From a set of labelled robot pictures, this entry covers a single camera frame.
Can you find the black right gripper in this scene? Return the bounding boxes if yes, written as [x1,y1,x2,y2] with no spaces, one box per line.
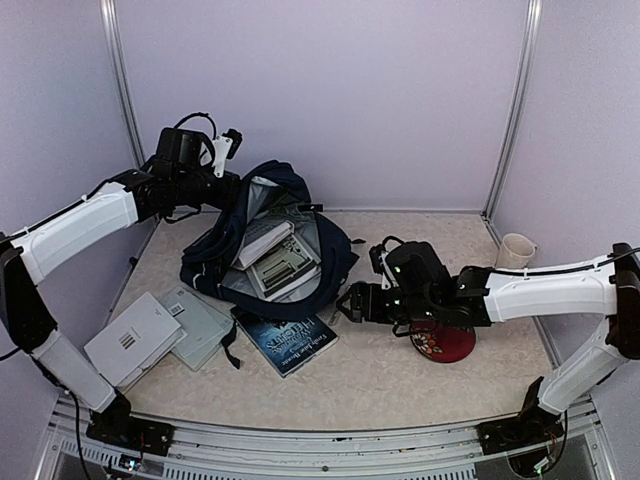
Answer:
[335,283,438,325]

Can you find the grey ianra book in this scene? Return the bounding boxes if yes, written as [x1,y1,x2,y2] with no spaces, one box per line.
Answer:
[247,233,321,301]

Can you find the dark blue wuthering heights book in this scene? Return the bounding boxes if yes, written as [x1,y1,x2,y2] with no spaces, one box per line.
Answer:
[231,307,339,378]

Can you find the navy blue student backpack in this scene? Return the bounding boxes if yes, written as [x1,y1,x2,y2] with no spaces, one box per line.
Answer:
[178,159,361,370]

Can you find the designer fate flower book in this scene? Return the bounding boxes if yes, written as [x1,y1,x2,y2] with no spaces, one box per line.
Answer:
[234,219,294,271]

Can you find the pale green thin book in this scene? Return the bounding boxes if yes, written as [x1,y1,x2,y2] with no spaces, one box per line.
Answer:
[160,287,233,372]

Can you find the white barcode book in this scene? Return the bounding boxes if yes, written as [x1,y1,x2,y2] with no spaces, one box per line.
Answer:
[84,292,186,390]

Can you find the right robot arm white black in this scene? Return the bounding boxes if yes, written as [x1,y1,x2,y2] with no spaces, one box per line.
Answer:
[336,241,639,444]

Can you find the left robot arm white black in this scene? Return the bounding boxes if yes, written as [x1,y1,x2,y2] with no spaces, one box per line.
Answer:
[1,127,243,445]

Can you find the red floral plate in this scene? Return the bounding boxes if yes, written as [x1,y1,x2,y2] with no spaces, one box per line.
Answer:
[409,322,476,364]

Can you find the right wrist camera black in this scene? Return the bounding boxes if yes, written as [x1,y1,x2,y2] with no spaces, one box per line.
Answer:
[369,244,394,290]

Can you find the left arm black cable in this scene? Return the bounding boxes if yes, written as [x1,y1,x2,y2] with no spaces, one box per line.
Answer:
[172,112,221,139]

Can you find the aluminium front rail frame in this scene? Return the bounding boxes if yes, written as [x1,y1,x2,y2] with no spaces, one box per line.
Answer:
[27,397,622,479]

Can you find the aluminium corner post right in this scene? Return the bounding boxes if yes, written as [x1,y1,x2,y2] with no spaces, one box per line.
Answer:
[482,0,543,223]

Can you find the aluminium corner post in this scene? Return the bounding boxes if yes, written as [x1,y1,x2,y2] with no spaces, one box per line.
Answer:
[482,0,543,223]
[99,0,147,167]

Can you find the aluminium corner post left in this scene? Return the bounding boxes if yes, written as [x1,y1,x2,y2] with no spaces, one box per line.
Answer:
[99,0,147,167]

